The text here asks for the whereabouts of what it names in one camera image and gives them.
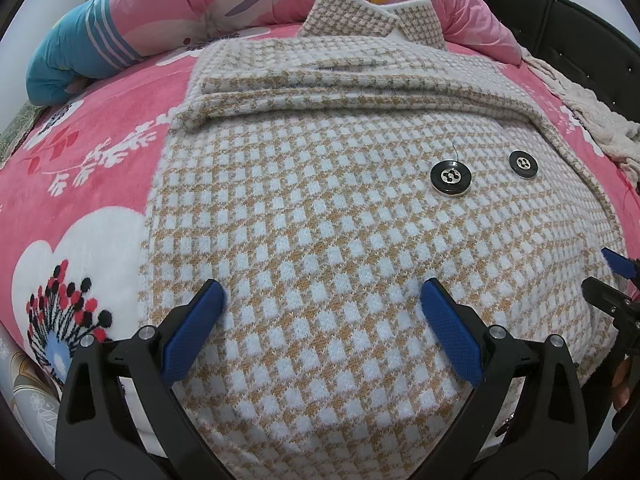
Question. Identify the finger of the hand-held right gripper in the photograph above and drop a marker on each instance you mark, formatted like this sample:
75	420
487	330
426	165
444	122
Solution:
607	297
617	262

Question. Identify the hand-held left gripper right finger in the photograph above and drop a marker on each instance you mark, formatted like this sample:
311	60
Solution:
452	332

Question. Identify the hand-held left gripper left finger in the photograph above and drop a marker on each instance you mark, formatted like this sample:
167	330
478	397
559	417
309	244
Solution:
192	332

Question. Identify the beige houndstooth knit coat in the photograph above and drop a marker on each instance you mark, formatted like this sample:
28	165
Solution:
300	210

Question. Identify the person's right hand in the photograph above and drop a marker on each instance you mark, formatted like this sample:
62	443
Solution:
622	385

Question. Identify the cream fuzzy garment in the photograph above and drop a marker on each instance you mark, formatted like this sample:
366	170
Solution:
600	115

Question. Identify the pale floral bed sheet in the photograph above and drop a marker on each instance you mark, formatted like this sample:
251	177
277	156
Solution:
30	400

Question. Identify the pink floral fleece blanket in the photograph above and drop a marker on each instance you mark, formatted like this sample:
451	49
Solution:
90	160

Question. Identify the black bed headboard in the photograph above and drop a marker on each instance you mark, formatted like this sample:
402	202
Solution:
575	25

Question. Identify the olive patterned cloth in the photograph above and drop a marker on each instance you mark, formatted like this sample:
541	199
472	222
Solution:
20	132

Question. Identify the pink and blue printed quilt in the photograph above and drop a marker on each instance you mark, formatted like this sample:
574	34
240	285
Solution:
150	20

